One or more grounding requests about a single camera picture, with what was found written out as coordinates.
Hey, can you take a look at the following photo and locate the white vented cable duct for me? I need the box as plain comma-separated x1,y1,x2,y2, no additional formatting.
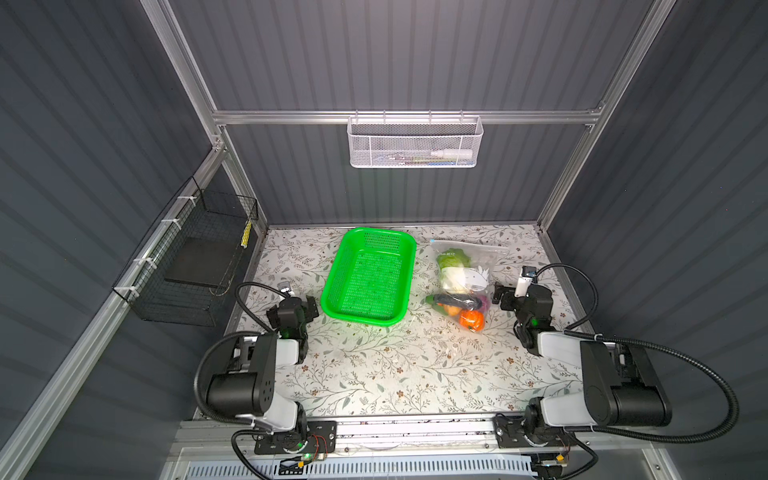
179,454,538,480

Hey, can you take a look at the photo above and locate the black pad in basket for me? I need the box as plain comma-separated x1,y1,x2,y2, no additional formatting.
164,237,236,288

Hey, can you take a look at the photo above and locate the green plastic basket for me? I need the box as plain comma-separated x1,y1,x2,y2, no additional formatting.
321,227,417,328

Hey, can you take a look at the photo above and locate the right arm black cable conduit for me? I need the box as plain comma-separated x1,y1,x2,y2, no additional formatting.
533,262,740,445

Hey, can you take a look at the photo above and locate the black wire wall basket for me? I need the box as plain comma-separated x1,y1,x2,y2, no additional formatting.
113,180,259,327

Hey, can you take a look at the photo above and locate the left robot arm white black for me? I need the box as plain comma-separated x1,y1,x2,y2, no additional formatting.
193,296,319,437

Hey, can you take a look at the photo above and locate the red tomato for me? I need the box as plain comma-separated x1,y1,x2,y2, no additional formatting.
459,310,485,332

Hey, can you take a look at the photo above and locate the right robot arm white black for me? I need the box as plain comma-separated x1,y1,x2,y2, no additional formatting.
492,281,672,442

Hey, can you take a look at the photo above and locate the white marker in basket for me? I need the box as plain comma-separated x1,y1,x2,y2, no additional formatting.
430,149,474,161

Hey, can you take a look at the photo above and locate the white wire wall basket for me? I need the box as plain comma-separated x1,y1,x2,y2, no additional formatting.
346,113,484,169

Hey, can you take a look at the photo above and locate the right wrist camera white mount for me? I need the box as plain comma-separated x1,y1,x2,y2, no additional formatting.
515,266,537,298

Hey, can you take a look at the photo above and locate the napa cabbage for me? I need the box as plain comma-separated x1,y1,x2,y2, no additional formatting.
437,248,490,294

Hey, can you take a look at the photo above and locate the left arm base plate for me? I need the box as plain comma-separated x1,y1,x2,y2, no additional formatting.
253,420,338,455

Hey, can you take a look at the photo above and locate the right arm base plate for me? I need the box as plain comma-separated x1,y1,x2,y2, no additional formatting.
492,413,575,448

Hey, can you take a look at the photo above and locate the clear zip top bag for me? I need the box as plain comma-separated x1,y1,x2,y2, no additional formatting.
425,239,509,333

